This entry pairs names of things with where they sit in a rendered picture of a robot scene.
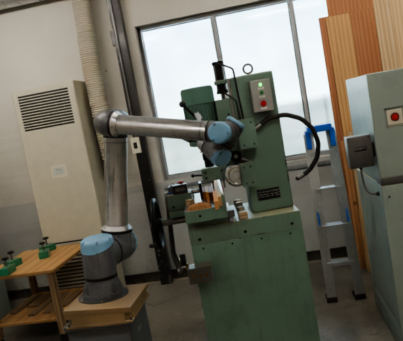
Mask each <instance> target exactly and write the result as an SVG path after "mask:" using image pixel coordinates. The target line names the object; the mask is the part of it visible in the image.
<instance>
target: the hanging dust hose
mask: <svg viewBox="0 0 403 341"><path fill-rule="evenodd" d="M71 2H72V6H73V7H72V8H73V13H74V17H75V25H76V26H75V27H76V30H77V38H78V39H77V40H78V45H79V46H78V47H79V49H80V50H79V51H80V52H79V53H80V58H81V60H82V61H81V62H82V63H81V64H82V69H83V73H84V74H83V75H84V77H85V78H84V79H85V84H86V88H87V92H88V93H87V94H89V95H88V96H89V97H88V98H89V103H90V108H91V111H92V112H91V113H93V114H92V115H93V116H92V117H93V119H94V117H95V115H96V114H97V113H98V112H100V111H102V110H109V109H110V108H109V104H108V102H107V101H108V100H107V99H108V98H107V96H106V95H107V94H106V92H105V91H106V90H105V86H104V85H105V84H104V79H103V74H102V71H101V70H102V69H101V68H102V67H100V66H101V65H100V64H101V63H100V57H99V52H98V46H97V45H98V44H97V43H98V42H96V41H97V40H96V39H97V38H96V37H97V36H96V31H95V22H94V18H93V17H94V16H93V12H92V11H93V10H92V4H91V0H72V1H71ZM96 132H97V131H96ZM97 138H98V140H99V141H98V142H99V146H100V148H101V149H100V150H101V154H102V156H103V157H102V158H103V159H102V160H103V163H104V138H103V135H101V134H99V133H98V132H97Z"/></svg>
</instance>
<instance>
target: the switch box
mask: <svg viewBox="0 0 403 341"><path fill-rule="evenodd" d="M259 83H262V86H261V87H264V89H258V88H259V87H260V86H259V85H258V84H259ZM249 89H250V93H251V101H252V106H253V113H258V112H265V111H269V110H274V104H273V99H272V91H271V86H270V79H269V78H265V79H261V80H257V81H250V82H249ZM261 90H262V91H264V94H263V95H264V96H265V97H260V98H259V96H262V95H260V94H259V92H260V91H261ZM261 101H266V106H261ZM262 107H267V108H266V109H261V108H262Z"/></svg>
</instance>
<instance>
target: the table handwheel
mask: <svg viewBox="0 0 403 341"><path fill-rule="evenodd" d="M150 218H151V223H152V230H153V234H154V239H155V242H156V245H157V248H158V249H159V250H163V249H164V247H165V236H164V230H163V227H164V226H168V225H175V224H180V223H185V222H186V219H185V216H184V217H177V218H172V219H165V220H162V217H161V212H160V208H159V206H158V202H157V201H156V199H155V198H153V199H151V201H150Z"/></svg>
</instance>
